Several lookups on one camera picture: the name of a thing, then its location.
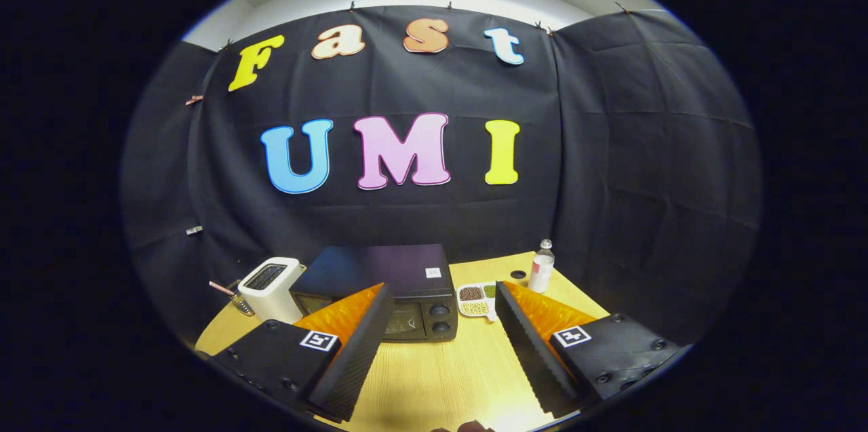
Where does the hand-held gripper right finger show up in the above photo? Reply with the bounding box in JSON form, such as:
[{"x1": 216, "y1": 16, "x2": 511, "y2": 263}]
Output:
[{"x1": 494, "y1": 280, "x2": 681, "y2": 419}]

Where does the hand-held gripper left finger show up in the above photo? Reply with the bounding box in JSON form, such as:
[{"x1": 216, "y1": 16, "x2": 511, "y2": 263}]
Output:
[{"x1": 214, "y1": 282, "x2": 395, "y2": 423}]

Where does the black toaster oven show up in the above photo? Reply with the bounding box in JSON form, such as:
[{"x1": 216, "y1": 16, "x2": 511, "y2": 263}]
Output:
[{"x1": 290, "y1": 243, "x2": 459, "y2": 343}]

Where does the white pop-up toaster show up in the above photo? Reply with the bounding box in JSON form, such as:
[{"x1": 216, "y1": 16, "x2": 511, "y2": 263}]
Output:
[{"x1": 237, "y1": 256, "x2": 304, "y2": 324}]

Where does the white divided dish with beans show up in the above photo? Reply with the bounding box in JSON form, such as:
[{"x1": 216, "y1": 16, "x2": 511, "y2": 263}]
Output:
[{"x1": 456, "y1": 281, "x2": 499, "y2": 321}]

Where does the clear plastic bottle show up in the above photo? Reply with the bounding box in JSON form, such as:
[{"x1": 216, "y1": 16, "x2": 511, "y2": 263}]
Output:
[{"x1": 528, "y1": 239, "x2": 555, "y2": 294}]

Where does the black backdrop cloth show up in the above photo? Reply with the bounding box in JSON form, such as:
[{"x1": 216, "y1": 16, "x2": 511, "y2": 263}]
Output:
[{"x1": 121, "y1": 3, "x2": 764, "y2": 351}]

